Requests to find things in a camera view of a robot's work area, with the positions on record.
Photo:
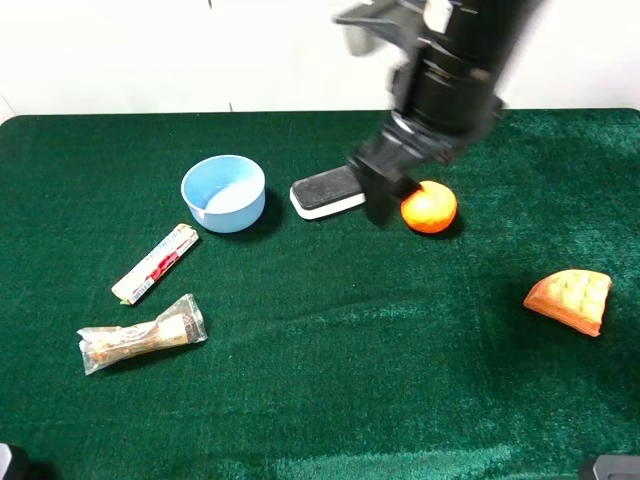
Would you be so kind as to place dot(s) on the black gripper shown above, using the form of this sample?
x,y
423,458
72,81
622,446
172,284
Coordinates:
x,y
402,144

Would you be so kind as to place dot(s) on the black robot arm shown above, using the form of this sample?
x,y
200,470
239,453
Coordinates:
x,y
444,94

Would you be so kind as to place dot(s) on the light blue bowl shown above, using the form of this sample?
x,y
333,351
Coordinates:
x,y
226,193

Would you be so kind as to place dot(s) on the grey base right corner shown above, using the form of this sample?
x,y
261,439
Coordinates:
x,y
611,467

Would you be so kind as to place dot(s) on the green velvet table cloth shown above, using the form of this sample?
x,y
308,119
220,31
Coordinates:
x,y
335,350

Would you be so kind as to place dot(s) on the waffle slice toy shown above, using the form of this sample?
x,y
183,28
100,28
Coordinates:
x,y
574,297

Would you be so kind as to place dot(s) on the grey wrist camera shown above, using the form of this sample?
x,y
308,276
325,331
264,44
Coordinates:
x,y
400,23

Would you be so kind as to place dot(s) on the white red candy pack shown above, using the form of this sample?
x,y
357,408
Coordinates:
x,y
147,272

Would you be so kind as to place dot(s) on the black white board eraser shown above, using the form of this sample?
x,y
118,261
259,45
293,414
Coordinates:
x,y
326,193

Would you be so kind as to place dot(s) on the clear wrapped snack bar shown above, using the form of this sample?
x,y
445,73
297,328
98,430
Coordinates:
x,y
181,324

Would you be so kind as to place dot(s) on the orange mandarin fruit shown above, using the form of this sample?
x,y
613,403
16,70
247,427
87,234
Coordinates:
x,y
431,209

